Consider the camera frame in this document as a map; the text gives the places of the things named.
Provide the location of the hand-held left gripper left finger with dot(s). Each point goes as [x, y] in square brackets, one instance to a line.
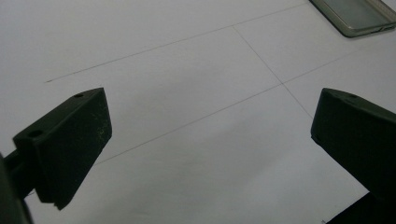
[68, 143]

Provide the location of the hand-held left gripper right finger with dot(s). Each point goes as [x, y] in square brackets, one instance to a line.
[358, 140]

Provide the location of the dark translucent phone case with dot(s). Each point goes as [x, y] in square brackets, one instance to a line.
[358, 15]

